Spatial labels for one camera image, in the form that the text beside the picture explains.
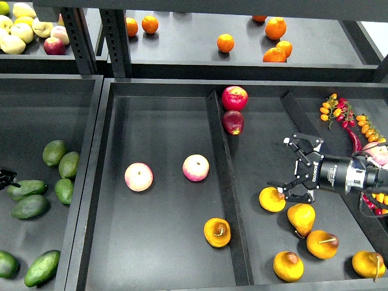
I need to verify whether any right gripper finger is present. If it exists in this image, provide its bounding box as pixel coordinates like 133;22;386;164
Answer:
266;173;316;204
283;133;324;166

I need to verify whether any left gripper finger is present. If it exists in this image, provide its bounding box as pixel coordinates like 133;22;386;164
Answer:
0;169;21;190

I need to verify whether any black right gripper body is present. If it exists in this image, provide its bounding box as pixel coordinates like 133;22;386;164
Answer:
295;151;367;193

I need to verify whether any yellow pear brown top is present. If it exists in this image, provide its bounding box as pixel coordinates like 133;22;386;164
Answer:
204;218;231;248

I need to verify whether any black tray divider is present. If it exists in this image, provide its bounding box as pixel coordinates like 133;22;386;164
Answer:
281;92;387;258
206;91;254;286

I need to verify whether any dark green avocado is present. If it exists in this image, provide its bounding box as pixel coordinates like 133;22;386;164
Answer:
24;250;61;287

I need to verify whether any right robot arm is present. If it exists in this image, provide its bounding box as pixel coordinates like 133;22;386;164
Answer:
267;133;387;218

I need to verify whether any yellow pear with stem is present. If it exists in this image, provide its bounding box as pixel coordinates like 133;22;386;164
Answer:
258;187;286;212

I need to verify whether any dark avocado lying upper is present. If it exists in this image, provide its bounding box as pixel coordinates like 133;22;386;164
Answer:
7;180;47;201

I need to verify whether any yellow upright pear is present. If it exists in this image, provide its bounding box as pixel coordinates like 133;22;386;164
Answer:
287;203;316;238

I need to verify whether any green avocado top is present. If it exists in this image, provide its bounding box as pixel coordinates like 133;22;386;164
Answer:
42;140;67;167

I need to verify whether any yellow pear long stem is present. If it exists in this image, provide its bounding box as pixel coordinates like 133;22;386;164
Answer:
306;230;340;259

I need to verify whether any yellow pear front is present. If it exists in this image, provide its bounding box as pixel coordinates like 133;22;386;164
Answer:
273;251;304;283

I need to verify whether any green avocado bottom left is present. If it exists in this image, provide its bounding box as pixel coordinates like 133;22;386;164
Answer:
0;250;19;278

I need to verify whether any yellow pear right corner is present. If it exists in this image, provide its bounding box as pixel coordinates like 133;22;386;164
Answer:
352;251;386;281

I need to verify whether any pale pear front shelf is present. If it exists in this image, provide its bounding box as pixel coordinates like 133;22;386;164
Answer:
1;35;26;55

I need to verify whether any red chili pepper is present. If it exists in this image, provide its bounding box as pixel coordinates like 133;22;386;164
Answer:
344;127;363;153

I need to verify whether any pink apple right bin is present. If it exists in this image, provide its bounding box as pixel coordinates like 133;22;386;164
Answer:
363;142;387;166

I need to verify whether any mixed cherry tomato bunch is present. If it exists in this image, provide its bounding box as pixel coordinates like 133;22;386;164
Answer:
319;93;355;130

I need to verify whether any lower cherry tomato bunch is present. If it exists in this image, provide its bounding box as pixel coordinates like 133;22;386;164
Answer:
361;193;387;216

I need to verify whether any dark red apple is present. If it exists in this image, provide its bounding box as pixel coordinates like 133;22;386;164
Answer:
222;110;244;135

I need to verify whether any black left tray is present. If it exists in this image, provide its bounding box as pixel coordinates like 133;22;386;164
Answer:
1;74;103;290

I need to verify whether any black tray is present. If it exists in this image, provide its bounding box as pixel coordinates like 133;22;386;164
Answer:
65;79;387;290
1;74;103;290

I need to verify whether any bright red apple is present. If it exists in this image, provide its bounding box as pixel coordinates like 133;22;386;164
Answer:
221;85;249;112

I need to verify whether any pink apple centre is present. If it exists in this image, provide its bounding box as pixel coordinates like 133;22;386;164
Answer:
182;154;210;182

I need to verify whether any pink apple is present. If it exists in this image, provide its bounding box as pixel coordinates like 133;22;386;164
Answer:
124;162;153;192
182;154;210;182

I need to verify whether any orange front right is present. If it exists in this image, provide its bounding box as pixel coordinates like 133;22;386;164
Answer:
263;47;287;62

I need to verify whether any orange behind front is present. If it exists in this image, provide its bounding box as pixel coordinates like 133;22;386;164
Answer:
276;41;293;58

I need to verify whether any black centre tray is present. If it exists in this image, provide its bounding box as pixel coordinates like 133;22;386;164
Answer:
65;79;387;290

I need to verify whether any large orange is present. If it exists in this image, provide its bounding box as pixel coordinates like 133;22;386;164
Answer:
265;17;287;40

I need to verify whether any black upper left shelf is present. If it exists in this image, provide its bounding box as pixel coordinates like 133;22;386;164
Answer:
1;8;110;75

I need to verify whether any black shelf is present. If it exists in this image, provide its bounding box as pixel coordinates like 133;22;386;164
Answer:
105;8;386;82
1;8;110;75

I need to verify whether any orange middle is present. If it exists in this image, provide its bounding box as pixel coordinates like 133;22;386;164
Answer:
216;34;235;53

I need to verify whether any pink apple left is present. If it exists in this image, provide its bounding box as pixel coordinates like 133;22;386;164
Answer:
124;162;153;192

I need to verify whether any orange under shelf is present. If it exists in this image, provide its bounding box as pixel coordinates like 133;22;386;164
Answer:
252;15;267;22

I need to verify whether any red apple on shelf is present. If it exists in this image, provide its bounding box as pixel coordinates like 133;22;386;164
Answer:
43;37;66;55

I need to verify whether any pale apple middle shelf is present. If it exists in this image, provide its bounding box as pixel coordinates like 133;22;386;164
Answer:
10;23;34;44

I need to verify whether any orange cherry tomato string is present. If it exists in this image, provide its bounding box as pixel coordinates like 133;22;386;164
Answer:
355;114;387;143

